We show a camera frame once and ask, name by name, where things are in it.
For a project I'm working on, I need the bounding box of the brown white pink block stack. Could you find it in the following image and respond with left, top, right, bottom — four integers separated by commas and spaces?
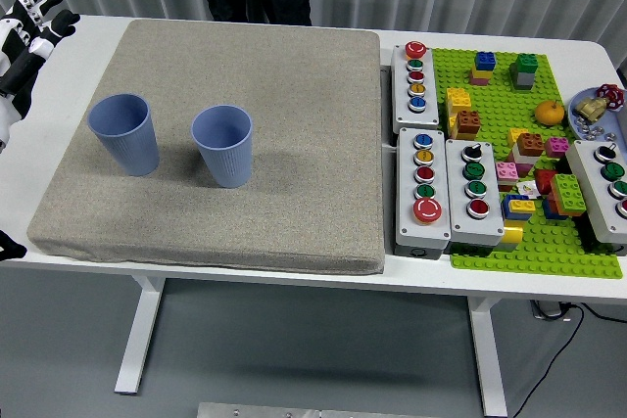
506, 132, 547, 178

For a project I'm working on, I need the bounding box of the grey-brown fabric mat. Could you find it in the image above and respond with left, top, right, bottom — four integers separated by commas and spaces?
26, 19, 386, 276

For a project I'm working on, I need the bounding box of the pink toy block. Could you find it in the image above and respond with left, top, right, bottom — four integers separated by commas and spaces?
495, 161, 520, 193

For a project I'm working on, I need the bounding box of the blue yellow pink block stack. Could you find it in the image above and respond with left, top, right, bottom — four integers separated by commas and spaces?
468, 50, 498, 87

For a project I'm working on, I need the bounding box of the four-control box with selector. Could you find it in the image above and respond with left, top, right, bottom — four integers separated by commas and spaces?
444, 138, 506, 256

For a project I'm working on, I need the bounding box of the red toy block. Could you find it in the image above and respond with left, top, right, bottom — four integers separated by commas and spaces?
533, 167, 558, 198

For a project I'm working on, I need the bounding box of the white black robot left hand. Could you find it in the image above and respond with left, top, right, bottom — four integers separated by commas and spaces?
0, 0, 82, 151

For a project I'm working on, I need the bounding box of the brown toy block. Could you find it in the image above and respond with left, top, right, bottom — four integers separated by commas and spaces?
450, 109, 483, 141

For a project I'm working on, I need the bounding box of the five-button control box, large mushroom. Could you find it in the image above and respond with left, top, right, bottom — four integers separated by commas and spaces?
394, 126, 453, 260

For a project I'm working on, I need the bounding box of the grey power adapter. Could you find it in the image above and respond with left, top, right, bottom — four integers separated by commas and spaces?
530, 299, 574, 322

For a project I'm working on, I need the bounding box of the grey control box, black base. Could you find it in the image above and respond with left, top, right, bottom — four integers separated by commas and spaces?
564, 139, 627, 255

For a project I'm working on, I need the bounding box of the magenta toy block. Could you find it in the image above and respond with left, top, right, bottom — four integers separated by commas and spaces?
544, 136, 571, 161

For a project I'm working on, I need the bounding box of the shiny yellow toy block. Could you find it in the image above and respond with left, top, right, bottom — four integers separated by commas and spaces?
498, 219, 526, 247

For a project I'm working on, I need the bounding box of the large yellow toy block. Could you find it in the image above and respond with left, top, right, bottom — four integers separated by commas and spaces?
445, 87, 473, 118

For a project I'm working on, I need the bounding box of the green red blue block stack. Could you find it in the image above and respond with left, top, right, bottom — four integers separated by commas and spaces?
541, 172, 588, 221

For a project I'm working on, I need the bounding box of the brass valve with red handle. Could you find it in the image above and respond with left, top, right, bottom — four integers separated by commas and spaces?
573, 83, 626, 124

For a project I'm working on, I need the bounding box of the white table leg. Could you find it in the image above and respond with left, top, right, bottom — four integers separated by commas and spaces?
467, 296, 509, 418
114, 274, 168, 395

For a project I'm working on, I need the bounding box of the blue ribbed plastic cup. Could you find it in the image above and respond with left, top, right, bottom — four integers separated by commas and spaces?
86, 93, 161, 178
190, 104, 255, 189

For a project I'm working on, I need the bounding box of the blue plate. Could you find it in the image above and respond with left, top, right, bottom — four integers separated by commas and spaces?
567, 87, 627, 141

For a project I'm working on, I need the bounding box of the green studded baseplate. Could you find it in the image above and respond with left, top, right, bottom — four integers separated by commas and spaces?
430, 47, 623, 280

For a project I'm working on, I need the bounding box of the green grey block stack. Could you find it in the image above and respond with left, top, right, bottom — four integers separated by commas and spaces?
508, 53, 540, 93

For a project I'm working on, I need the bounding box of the five-button control box, small mushroom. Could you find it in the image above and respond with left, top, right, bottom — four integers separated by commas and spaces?
390, 40, 441, 134

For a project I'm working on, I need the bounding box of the orange fruit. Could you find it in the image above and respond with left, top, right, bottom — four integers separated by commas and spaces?
534, 99, 566, 126

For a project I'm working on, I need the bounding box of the black floor cable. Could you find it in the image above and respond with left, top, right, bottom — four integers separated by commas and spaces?
504, 302, 627, 418

